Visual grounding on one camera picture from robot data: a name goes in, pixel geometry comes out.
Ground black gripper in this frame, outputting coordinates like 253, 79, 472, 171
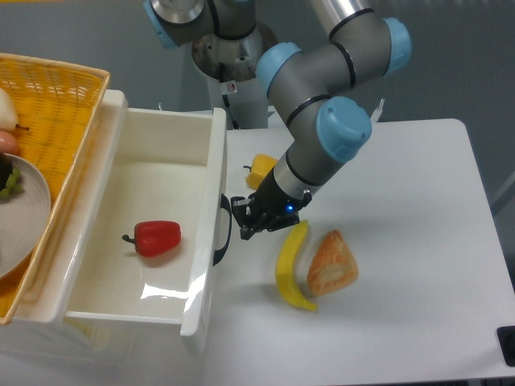
231, 168, 312, 240

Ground white top drawer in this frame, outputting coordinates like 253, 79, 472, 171
66, 109, 226, 355

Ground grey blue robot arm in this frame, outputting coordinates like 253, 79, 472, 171
143, 1, 412, 240

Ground white drawer cabinet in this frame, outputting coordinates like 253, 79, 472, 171
1, 90, 132, 362

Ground yellow bell pepper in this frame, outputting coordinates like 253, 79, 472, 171
244, 154, 278, 190

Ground yellow banana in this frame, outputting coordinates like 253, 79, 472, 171
275, 220, 318, 312

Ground brown bread pastry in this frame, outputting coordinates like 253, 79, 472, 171
307, 229, 359, 296

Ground red bell pepper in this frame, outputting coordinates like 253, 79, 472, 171
122, 220, 182, 258

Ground yellow woven basket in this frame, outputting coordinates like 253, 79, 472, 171
1, 53, 110, 325

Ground grey plate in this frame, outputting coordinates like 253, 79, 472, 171
1, 155, 51, 277

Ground green grapes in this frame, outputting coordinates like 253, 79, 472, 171
0, 167, 24, 200

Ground pink peach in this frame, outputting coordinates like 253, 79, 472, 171
0, 130, 20, 155

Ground white pear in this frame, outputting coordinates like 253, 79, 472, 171
0, 88, 29, 132

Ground black corner device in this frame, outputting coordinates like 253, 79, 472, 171
496, 326, 515, 368

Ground black top drawer handle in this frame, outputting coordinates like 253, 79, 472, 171
212, 194, 233, 266

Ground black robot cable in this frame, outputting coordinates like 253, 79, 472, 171
218, 62, 241, 130

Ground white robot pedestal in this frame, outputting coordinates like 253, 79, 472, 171
192, 22, 278, 129

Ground white table mounting bracket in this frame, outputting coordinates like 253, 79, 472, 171
370, 98, 385, 124

